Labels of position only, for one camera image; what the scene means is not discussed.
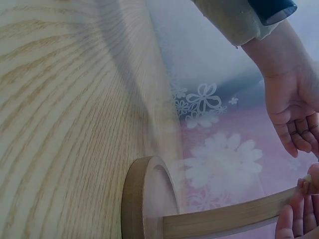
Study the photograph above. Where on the roll of wood-grain edge tape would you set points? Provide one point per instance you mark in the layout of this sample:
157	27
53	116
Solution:
135	189

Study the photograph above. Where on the person's left hand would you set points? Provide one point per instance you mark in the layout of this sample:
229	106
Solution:
291	99

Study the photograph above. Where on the person's left forearm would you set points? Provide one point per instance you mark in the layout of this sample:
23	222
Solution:
271	47

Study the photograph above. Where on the person's right hand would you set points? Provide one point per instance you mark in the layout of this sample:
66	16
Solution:
301	214

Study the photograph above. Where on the person's left fingers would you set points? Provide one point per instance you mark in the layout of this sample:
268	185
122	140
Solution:
297	135

